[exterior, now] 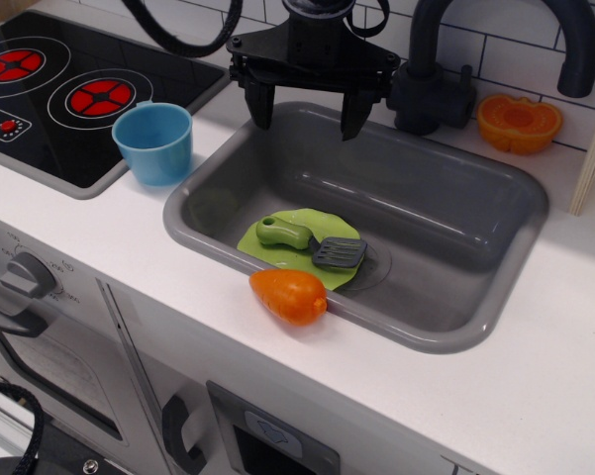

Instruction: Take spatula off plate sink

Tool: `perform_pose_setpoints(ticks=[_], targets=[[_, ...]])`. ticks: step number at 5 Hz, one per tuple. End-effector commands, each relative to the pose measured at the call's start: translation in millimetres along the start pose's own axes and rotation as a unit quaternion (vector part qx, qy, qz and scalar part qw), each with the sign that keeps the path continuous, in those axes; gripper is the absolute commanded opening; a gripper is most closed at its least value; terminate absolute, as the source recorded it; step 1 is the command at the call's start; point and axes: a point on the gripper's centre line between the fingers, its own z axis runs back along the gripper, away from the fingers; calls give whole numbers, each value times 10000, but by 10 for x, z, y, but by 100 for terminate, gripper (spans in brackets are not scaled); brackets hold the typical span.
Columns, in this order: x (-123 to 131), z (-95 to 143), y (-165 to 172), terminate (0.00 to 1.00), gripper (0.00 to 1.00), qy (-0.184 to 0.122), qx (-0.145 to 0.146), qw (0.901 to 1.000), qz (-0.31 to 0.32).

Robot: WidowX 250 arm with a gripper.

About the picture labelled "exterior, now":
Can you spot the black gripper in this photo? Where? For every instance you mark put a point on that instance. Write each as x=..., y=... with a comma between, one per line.
x=305, y=55

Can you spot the green handled grey spatula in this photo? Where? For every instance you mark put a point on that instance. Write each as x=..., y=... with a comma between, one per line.
x=335, y=252

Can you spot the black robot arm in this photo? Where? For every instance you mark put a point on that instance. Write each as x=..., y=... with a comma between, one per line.
x=328, y=12

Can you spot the grey sink basin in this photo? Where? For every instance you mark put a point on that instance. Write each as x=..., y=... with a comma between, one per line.
x=447, y=231

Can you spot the dark grey toy faucet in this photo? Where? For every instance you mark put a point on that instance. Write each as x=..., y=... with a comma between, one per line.
x=423, y=99

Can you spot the blue plastic cup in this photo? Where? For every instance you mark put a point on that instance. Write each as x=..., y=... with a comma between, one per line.
x=155, y=140

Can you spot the orange toy carrot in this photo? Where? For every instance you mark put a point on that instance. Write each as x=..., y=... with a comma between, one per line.
x=294, y=296

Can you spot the orange toy pumpkin half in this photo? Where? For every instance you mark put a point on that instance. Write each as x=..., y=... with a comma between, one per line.
x=517, y=125

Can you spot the black toy stovetop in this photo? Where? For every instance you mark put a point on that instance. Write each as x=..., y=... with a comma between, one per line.
x=62, y=86

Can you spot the grey oven knob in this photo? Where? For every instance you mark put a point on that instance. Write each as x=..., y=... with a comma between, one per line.
x=28, y=276

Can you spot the grey dishwasher panel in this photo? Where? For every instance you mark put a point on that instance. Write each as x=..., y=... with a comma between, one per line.
x=257, y=442

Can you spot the toy oven door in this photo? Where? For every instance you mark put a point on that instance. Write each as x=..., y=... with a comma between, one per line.
x=70, y=362

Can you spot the black cabinet door handle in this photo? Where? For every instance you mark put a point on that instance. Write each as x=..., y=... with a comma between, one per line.
x=174, y=415

